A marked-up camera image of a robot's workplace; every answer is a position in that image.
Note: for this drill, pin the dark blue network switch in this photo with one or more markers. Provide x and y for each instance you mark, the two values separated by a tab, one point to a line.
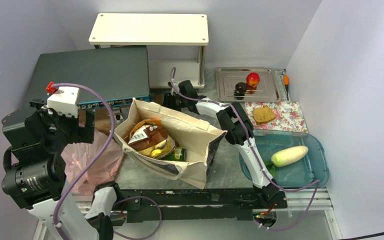
118	74

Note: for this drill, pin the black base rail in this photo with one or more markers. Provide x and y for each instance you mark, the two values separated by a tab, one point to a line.
195	204

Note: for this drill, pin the floral cloth mat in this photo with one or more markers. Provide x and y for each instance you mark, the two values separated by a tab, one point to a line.
288	116

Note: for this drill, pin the brown bread slice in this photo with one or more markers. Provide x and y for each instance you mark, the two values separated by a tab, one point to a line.
263	115

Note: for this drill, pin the brown snack packet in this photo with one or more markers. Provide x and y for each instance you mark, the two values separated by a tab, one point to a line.
147	136

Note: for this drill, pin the white two-tier shelf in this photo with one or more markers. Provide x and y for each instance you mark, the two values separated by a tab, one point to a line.
157	29

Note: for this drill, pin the white radish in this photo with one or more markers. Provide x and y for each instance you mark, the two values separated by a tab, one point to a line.
289	155

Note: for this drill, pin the grey metal bracket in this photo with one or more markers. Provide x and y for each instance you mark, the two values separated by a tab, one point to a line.
119	116

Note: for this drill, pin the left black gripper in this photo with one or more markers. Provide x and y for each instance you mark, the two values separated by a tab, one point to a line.
79	133

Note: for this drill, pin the yellow snack packet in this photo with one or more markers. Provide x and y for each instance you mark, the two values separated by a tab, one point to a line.
159	150

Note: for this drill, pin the silver metal tray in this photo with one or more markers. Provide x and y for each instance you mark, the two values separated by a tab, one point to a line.
267	90

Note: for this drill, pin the red apple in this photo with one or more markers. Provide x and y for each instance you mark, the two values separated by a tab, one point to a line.
253	79

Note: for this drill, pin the teal plastic tray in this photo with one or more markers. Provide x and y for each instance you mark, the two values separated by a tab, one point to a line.
311	167

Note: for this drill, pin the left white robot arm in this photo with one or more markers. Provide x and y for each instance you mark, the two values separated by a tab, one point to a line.
35	172

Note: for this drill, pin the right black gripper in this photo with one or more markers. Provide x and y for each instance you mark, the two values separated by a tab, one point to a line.
167	100

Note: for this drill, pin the orange snack packet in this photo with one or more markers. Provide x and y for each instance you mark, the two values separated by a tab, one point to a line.
154	122

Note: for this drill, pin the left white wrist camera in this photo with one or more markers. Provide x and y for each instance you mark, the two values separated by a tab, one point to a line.
64	100

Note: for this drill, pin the beige canvas tote bag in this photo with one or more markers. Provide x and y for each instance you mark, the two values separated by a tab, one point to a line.
198	137

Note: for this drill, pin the orange handled screwdriver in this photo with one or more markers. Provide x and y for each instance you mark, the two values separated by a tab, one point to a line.
286	86

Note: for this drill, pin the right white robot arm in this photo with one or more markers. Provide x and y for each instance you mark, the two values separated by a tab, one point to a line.
239	132

